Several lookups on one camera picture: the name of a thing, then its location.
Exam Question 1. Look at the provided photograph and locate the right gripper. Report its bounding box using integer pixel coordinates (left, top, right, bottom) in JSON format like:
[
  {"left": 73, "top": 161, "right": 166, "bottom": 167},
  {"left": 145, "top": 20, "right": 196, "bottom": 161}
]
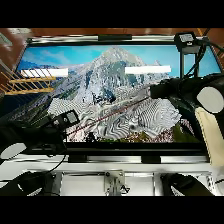
[{"left": 148, "top": 78, "right": 184, "bottom": 101}]

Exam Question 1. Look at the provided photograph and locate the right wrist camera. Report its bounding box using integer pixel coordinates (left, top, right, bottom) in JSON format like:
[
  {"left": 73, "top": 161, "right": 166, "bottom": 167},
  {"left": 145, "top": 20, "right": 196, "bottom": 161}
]
[{"left": 173, "top": 31, "right": 200, "bottom": 80}]

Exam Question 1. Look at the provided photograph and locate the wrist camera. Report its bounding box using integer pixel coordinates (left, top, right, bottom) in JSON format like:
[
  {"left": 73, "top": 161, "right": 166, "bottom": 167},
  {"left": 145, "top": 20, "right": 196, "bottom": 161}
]
[
  {"left": 173, "top": 31, "right": 200, "bottom": 80},
  {"left": 49, "top": 109, "right": 81, "bottom": 130}
]

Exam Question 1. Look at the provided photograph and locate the silver frame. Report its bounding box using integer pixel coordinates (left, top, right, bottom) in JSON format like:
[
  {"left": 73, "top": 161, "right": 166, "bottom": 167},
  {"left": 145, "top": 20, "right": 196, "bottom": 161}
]
[{"left": 0, "top": 33, "right": 224, "bottom": 197}]

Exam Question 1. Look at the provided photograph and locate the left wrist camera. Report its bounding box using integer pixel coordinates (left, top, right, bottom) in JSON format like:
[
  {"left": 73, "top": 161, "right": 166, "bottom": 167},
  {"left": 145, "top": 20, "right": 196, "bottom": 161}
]
[{"left": 49, "top": 109, "right": 81, "bottom": 130}]

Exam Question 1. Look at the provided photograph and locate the black cable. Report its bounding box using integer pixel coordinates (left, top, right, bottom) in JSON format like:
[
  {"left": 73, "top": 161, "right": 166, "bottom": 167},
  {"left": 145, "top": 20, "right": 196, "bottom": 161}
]
[
  {"left": 185, "top": 28, "right": 224, "bottom": 80},
  {"left": 46, "top": 153, "right": 68, "bottom": 176}
]

